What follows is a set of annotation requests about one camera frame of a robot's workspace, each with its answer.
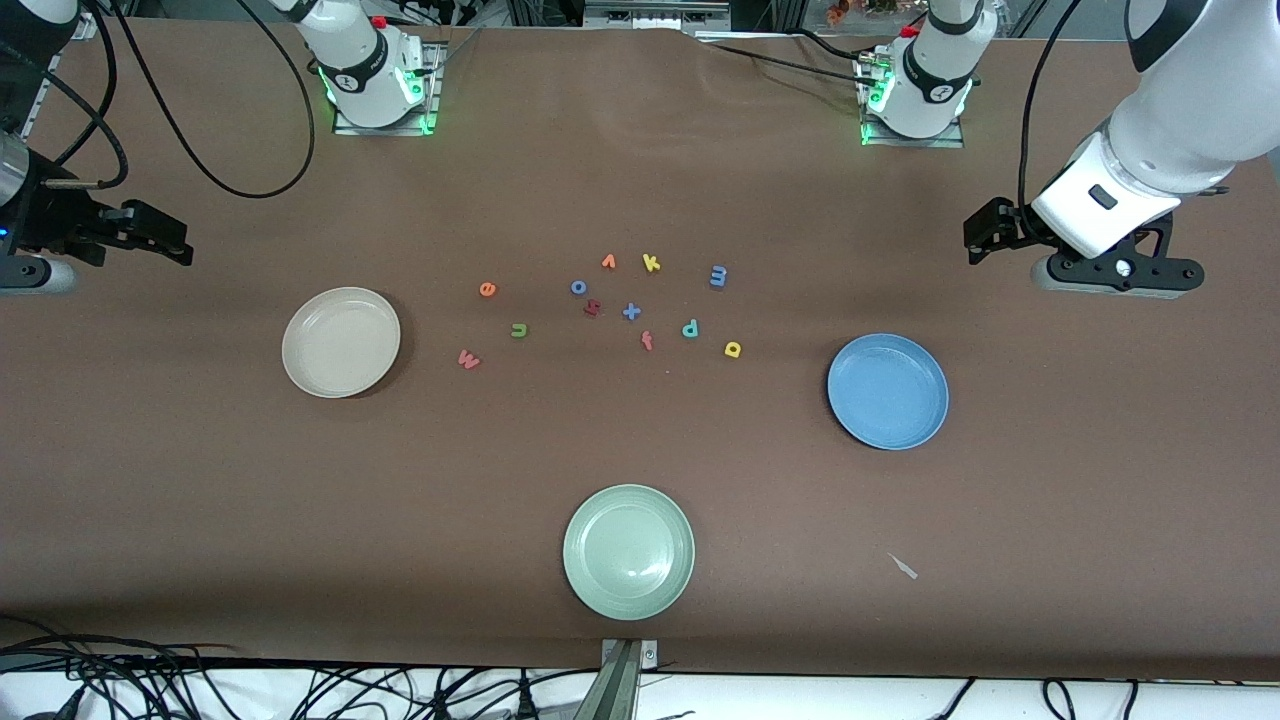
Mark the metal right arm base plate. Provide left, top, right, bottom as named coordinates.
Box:
left=333, top=42, right=442, bottom=137

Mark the aluminium frame rail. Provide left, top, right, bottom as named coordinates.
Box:
left=15, top=12, right=98, bottom=141

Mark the beige round plate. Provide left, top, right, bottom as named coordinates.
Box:
left=281, top=287, right=402, bottom=400

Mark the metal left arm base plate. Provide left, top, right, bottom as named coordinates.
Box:
left=858, top=50, right=966, bottom=149

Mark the black floor cable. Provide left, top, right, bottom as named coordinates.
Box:
left=925, top=678, right=976, bottom=720
left=0, top=615, right=241, bottom=720

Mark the grey metal bracket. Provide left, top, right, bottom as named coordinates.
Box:
left=573, top=638, right=661, bottom=720

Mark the black base power cable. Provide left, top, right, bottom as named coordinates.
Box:
left=770, top=28, right=866, bottom=63
left=712, top=42, right=871, bottom=81

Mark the grey metal box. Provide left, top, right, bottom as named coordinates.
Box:
left=583, top=0, right=733, bottom=33

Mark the long black arm cable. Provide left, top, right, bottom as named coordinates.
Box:
left=108, top=0, right=317, bottom=200

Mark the pale green round plate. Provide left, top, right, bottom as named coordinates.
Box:
left=562, top=484, right=696, bottom=622

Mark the brown paper table cover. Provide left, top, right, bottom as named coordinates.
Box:
left=0, top=18, right=1280, bottom=681

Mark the blue round plate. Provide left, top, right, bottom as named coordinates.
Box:
left=827, top=333, right=950, bottom=451

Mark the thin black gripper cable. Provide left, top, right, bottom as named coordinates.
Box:
left=40, top=0, right=131, bottom=191
left=1017, top=0, right=1086, bottom=226

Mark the thin black base cable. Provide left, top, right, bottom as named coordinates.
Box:
left=428, top=28, right=483, bottom=76

